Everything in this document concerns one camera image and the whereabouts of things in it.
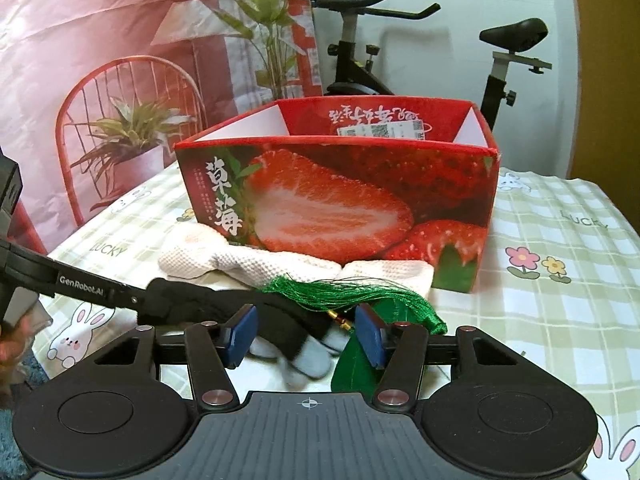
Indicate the white waffle cloth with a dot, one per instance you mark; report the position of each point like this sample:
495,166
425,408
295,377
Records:
240,260

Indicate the red strawberry print box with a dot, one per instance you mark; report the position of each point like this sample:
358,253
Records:
325,200

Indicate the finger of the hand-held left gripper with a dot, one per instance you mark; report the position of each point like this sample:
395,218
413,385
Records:
95,282

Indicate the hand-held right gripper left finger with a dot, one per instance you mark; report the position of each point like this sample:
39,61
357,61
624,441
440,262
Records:
241,336

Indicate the red printed backdrop cloth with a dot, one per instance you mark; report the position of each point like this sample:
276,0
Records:
75,35

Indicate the green tassel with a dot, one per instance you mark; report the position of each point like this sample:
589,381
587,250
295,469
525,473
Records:
350,295

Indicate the checked bunny print sheet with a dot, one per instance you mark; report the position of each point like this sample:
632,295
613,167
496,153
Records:
560,260

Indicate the wooden door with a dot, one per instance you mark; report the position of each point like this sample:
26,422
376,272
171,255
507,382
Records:
610,85

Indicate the black glove with white fingertips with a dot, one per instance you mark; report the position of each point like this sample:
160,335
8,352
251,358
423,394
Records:
280,320

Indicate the black exercise bike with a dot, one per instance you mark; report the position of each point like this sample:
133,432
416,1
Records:
350,55

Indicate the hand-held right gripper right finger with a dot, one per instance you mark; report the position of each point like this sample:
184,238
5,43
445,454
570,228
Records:
371,336

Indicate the green cloth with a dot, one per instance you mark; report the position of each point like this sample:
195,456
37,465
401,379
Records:
357,365

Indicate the person's left hand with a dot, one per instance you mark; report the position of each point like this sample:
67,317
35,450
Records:
9,360

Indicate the white shipping label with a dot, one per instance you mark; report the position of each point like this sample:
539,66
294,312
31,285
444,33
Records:
385,130

